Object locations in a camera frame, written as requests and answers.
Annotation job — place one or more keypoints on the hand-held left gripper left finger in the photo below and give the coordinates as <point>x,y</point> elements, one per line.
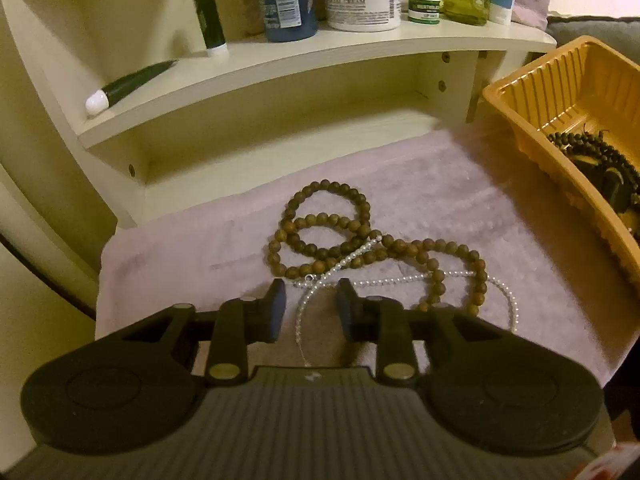
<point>277,310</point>

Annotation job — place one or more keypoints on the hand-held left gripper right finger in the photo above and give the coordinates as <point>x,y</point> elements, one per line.
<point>345,306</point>

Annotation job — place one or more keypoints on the yellow plastic tray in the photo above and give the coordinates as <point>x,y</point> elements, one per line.
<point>550,75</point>

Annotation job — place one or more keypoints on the pink towel mat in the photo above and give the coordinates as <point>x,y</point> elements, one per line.
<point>200,260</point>

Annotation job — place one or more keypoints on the cream shelf unit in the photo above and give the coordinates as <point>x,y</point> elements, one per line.
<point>300,45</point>

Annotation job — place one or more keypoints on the dark green tube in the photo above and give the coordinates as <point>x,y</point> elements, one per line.
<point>130,85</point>

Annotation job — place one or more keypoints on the white and green stick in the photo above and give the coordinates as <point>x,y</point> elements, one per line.
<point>207,15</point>

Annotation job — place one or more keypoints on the blue spray bottle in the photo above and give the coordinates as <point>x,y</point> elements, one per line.
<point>285,0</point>

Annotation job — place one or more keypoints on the small green jar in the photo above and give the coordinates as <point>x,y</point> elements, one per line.
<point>425,5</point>

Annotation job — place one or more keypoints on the grey pillow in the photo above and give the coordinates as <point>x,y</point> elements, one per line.
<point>600,30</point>

